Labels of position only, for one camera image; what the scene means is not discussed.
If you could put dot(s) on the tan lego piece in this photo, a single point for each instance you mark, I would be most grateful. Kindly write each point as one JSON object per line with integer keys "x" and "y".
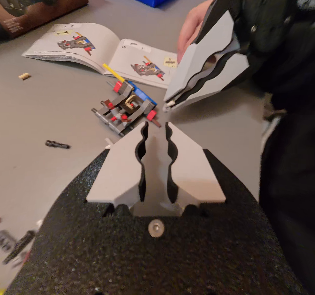
{"x": 24, "y": 76}

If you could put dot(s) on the open instruction booklet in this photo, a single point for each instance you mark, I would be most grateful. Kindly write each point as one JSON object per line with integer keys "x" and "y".
{"x": 103, "y": 41}

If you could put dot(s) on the pile of loose lego pieces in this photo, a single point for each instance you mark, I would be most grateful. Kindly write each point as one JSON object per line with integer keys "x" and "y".
{"x": 21, "y": 244}

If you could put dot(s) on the black lego pin connector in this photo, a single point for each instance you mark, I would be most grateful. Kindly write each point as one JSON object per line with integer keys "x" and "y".
{"x": 57, "y": 144}

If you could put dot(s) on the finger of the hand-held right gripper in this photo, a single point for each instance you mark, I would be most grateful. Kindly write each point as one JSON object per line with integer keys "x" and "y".
{"x": 196, "y": 61}
{"x": 231, "y": 71}

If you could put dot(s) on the person's right hand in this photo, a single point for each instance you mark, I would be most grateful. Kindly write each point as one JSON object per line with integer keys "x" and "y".
{"x": 190, "y": 26}

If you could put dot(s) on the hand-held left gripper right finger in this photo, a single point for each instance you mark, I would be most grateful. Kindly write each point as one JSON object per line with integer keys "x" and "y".
{"x": 196, "y": 176}

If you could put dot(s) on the white lego pin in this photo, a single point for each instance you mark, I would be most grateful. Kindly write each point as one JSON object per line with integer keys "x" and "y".
{"x": 169, "y": 103}

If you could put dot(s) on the dark toy set box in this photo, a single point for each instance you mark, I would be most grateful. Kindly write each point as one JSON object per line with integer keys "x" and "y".
{"x": 61, "y": 2}

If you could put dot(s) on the person's right forearm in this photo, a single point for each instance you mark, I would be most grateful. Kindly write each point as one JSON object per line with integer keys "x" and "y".
{"x": 295, "y": 66}

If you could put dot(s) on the lego chassis assembly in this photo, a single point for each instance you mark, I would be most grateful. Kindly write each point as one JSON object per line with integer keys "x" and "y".
{"x": 145, "y": 95}

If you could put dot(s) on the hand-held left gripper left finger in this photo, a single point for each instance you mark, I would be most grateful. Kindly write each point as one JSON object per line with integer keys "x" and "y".
{"x": 115, "y": 176}

